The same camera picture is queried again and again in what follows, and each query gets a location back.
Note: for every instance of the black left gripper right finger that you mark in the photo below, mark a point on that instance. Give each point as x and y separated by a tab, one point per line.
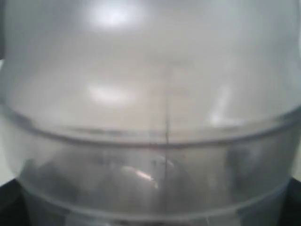
289	194

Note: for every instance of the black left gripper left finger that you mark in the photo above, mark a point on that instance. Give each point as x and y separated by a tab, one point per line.
13	210

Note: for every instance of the clear plastic bottle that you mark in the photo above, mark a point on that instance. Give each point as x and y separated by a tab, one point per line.
152	112

